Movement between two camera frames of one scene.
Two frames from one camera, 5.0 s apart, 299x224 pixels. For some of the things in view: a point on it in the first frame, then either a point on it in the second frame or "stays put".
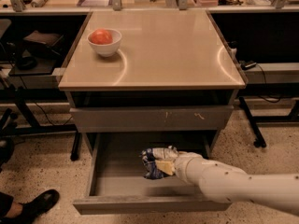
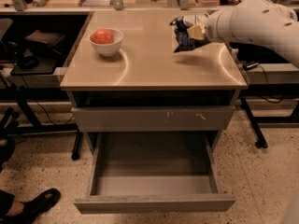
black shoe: x=35 y=207 stays put
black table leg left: x=77 y=147 stays put
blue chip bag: x=149 y=156 to x=181 y=32
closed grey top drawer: x=150 y=119 stays put
